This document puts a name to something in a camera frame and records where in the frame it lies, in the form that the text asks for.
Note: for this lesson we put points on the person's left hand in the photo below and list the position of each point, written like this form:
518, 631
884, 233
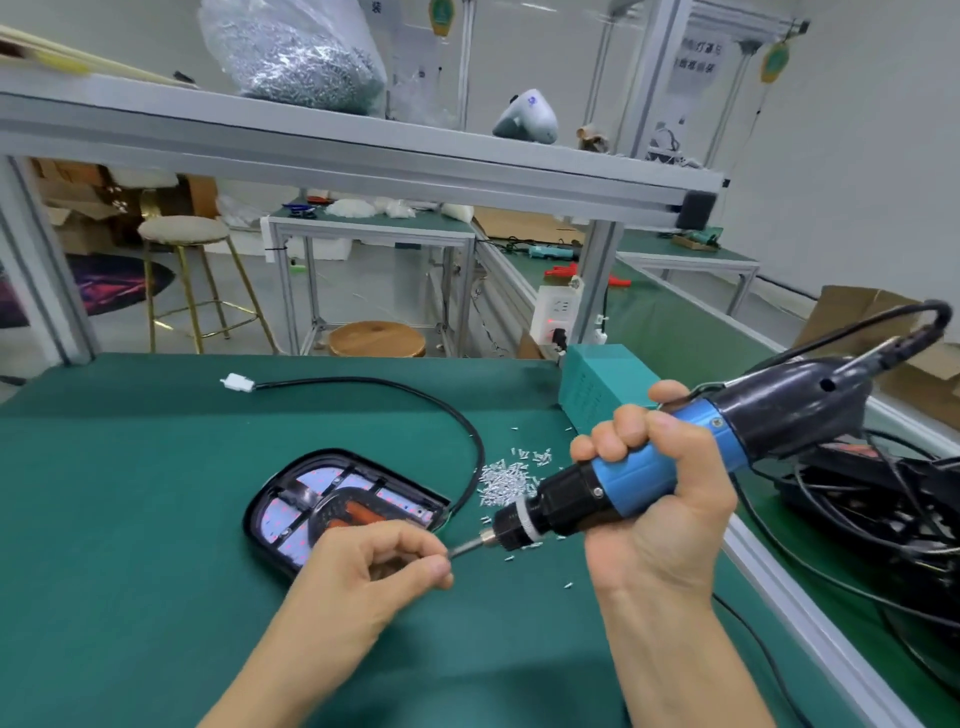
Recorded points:
353, 593

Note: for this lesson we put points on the person's right hand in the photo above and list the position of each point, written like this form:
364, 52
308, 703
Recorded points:
668, 518

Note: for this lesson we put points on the black cover orange strips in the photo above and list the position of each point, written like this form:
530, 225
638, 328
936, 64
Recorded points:
353, 510

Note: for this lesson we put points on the heap of small silver screws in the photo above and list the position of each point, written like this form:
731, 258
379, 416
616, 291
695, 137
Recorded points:
507, 480

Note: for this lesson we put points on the blue black electric screwdriver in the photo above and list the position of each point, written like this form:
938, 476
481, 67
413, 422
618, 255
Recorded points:
795, 398

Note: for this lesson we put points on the teal power supply box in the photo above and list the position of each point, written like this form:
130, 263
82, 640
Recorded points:
600, 383

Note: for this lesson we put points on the white power strip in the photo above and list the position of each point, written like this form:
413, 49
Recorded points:
555, 315

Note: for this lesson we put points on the round brown wooden stool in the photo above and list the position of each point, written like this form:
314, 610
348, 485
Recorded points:
375, 339

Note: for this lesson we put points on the brown cardboard box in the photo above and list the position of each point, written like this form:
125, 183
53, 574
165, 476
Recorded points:
930, 390
840, 315

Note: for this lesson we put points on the red tool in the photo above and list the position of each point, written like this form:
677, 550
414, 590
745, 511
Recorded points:
563, 273

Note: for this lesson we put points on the green workbench white legs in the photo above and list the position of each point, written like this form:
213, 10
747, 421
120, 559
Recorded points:
683, 248

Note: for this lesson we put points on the teal hand tool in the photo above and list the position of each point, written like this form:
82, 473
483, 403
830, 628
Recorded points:
552, 251

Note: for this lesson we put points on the small green workbench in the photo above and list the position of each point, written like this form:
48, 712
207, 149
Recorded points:
375, 225

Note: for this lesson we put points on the colourful round rug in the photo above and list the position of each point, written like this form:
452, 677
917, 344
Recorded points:
105, 282

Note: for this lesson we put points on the round beige stool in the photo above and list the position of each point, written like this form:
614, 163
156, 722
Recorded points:
183, 230

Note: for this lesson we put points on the white handheld device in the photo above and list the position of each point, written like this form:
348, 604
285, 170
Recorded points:
525, 117

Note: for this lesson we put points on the open brown cardboard carton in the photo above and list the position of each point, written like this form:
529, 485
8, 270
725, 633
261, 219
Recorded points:
83, 218

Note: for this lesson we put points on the clear bag of screws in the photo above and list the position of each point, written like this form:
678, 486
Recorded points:
293, 60

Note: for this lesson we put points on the beige flat folder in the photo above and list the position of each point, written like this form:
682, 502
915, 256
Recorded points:
75, 60

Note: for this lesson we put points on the aluminium shelf frame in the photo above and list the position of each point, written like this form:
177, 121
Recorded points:
375, 150

